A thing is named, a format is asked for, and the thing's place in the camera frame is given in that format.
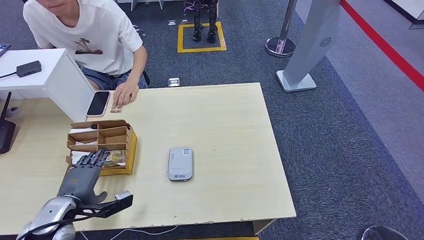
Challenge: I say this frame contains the person's left hand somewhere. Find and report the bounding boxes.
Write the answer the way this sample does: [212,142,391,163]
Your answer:
[112,81,140,108]

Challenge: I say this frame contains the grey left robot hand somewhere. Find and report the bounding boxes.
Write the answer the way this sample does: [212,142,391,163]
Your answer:
[56,149,111,206]

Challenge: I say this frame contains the gold patterned card stack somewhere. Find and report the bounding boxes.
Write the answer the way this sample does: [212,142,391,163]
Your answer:
[103,149,128,168]

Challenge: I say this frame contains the cardboard card organizer box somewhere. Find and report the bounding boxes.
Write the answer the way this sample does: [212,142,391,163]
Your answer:
[65,119,138,176]

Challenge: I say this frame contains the person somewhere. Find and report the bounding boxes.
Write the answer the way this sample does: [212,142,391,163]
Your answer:
[22,0,149,108]

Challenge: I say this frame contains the grey card reader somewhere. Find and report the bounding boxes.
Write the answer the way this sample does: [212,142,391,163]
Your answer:
[167,147,194,182]

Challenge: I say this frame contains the black office chair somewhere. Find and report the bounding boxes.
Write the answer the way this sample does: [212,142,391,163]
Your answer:
[141,43,151,88]

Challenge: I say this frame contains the black smartphone pink case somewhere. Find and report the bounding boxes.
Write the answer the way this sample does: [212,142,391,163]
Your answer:
[86,91,111,118]

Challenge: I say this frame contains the black router with antenna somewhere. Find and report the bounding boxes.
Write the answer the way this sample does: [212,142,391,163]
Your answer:
[0,91,16,155]

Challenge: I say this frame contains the white desk riser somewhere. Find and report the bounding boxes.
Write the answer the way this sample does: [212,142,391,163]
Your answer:
[0,48,95,123]

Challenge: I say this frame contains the white background table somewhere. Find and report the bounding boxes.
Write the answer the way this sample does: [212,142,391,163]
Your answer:
[116,0,165,11]

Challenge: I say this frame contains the small grey round object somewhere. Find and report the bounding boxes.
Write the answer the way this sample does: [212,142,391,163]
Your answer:
[4,105,21,119]

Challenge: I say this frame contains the black adapter box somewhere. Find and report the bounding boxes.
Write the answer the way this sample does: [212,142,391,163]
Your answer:
[16,60,43,78]

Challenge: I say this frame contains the black humanoid robot legs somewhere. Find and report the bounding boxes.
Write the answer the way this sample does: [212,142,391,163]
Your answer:
[183,0,220,43]

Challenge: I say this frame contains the grey kiosk stand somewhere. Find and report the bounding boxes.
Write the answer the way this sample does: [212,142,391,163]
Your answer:
[276,0,342,93]

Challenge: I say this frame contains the red floor tape line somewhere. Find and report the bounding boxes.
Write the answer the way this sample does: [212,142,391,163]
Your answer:
[340,0,424,92]

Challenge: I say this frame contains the round chrome stanchion base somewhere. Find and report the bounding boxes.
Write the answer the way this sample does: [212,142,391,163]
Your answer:
[360,225,411,240]

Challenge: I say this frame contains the white display platform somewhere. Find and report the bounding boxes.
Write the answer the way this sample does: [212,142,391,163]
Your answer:
[385,0,424,29]

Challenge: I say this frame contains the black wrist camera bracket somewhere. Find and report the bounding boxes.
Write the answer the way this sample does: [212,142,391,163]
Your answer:
[74,193,134,220]

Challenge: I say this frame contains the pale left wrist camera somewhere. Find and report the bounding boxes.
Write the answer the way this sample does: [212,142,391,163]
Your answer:
[114,190,133,201]

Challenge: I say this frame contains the chrome stanchion post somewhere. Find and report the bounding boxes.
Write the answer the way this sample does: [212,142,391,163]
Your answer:
[264,0,297,58]

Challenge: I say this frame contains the white desk frame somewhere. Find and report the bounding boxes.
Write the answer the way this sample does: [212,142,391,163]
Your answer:
[252,219,276,236]

